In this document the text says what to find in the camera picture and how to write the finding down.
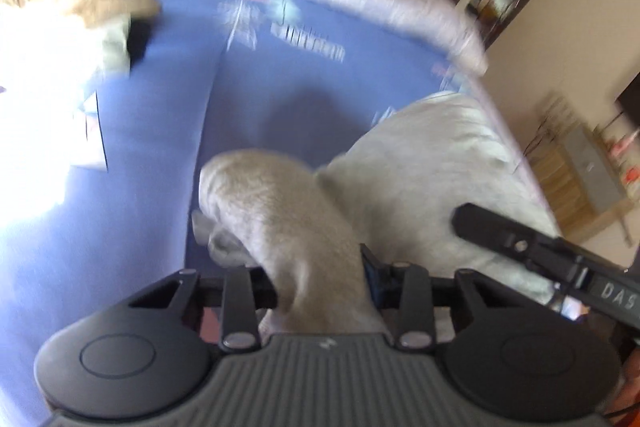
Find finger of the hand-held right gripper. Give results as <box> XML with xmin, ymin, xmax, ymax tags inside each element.
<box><xmin>451</xmin><ymin>202</ymin><xmax>557</xmax><ymax>267</ymax></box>

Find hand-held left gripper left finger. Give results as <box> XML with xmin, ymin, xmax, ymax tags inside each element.
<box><xmin>127</xmin><ymin>266</ymin><xmax>277</xmax><ymax>352</ymax></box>

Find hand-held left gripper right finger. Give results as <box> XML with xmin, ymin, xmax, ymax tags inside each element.
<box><xmin>359</xmin><ymin>244</ymin><xmax>501</xmax><ymax>352</ymax></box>

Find grey pants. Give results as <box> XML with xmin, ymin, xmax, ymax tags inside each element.
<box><xmin>192</xmin><ymin>91</ymin><xmax>563</xmax><ymax>343</ymax></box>

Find dried branch decoration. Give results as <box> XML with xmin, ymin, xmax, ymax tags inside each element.
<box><xmin>522</xmin><ymin>91</ymin><xmax>568</xmax><ymax>160</ymax></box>

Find grey and wood cabinet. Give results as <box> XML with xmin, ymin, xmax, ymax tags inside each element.
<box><xmin>530</xmin><ymin>127</ymin><xmax>636</xmax><ymax>250</ymax></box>

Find blue herringbone blanket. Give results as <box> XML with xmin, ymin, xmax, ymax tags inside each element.
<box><xmin>0</xmin><ymin>7</ymin><xmax>223</xmax><ymax>427</ymax></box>

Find black television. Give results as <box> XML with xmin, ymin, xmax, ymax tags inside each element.
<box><xmin>617</xmin><ymin>71</ymin><xmax>640</xmax><ymax>125</ymax></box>

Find blue printed bed sheet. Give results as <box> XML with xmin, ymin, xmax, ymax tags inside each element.
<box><xmin>150</xmin><ymin>0</ymin><xmax>563</xmax><ymax>268</ymax></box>

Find white folded cloth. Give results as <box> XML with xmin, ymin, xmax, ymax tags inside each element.
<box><xmin>97</xmin><ymin>14</ymin><xmax>133</xmax><ymax>75</ymax></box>

